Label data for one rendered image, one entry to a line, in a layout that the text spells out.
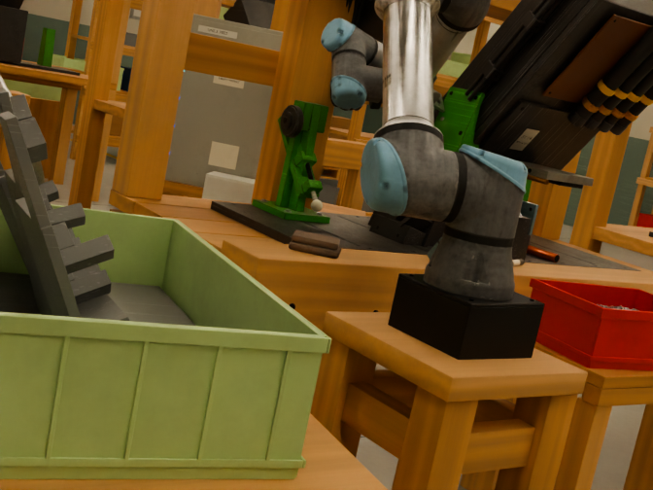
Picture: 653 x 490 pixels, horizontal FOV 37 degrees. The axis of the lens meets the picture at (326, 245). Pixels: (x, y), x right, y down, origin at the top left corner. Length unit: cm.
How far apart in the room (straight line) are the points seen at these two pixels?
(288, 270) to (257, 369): 74
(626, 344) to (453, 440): 58
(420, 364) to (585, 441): 54
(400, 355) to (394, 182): 27
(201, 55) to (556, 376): 122
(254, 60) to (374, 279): 79
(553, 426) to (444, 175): 46
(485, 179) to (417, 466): 46
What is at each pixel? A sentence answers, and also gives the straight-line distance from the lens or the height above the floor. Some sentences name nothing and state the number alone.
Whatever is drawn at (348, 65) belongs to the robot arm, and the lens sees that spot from 212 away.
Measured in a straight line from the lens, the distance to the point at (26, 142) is 104.
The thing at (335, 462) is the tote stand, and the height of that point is 79.
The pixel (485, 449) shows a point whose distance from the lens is 160.
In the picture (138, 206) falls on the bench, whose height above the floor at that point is 87.
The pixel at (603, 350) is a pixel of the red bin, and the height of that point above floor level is 84.
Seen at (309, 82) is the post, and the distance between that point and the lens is 247.
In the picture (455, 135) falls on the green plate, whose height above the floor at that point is 116.
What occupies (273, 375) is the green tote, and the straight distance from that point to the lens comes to 108.
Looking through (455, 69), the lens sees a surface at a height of 149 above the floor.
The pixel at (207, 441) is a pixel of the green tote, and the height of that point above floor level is 83.
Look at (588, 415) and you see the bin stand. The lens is 194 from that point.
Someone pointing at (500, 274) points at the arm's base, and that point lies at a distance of 160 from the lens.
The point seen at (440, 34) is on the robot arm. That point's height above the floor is 136.
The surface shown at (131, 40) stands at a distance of 970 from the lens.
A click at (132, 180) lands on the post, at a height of 92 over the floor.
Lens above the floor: 124
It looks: 10 degrees down
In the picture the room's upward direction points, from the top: 12 degrees clockwise
